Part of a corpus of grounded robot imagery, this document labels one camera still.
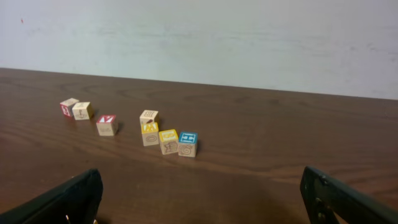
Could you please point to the blue top block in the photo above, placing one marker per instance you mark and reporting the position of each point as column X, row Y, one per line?
column 187, row 144

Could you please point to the white block red side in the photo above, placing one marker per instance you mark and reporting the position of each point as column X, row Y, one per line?
column 67, row 106

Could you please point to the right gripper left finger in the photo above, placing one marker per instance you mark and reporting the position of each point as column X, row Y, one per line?
column 74, row 201

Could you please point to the red letter A block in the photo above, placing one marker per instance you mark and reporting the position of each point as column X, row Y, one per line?
column 107, row 125

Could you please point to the yellow block letter B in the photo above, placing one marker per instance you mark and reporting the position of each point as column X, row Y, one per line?
column 168, row 141

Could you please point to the white block blue X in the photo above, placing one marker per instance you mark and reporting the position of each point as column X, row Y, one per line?
column 149, row 116

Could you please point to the plain white block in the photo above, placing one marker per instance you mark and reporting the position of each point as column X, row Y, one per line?
column 83, row 111

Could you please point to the yellow block with plane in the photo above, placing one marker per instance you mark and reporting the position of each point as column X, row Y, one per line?
column 150, row 134

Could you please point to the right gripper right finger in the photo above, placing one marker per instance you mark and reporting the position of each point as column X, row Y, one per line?
column 326, row 198

